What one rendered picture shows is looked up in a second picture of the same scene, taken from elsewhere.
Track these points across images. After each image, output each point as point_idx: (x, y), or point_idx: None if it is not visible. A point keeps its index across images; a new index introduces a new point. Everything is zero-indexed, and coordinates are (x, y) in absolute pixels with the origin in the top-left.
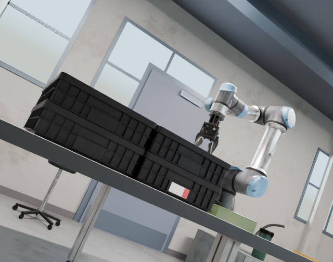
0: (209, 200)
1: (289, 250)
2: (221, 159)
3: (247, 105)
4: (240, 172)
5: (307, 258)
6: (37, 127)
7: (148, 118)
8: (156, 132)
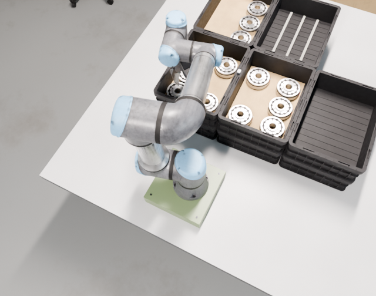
0: None
1: (89, 106)
2: (159, 80)
3: (190, 83)
4: (171, 150)
5: (79, 120)
6: None
7: (196, 20)
8: (194, 34)
